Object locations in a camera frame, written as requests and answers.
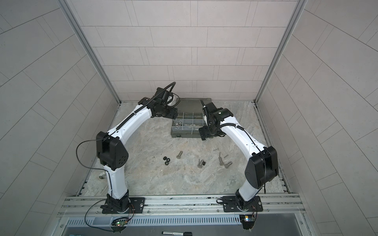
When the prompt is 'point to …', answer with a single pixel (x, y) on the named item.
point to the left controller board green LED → (118, 222)
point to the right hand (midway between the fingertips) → (208, 135)
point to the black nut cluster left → (168, 160)
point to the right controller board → (247, 221)
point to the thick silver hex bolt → (226, 165)
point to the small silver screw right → (228, 155)
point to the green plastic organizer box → (190, 118)
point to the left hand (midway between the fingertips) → (177, 111)
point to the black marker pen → (189, 233)
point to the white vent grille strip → (234, 220)
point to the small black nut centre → (204, 163)
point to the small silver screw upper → (217, 149)
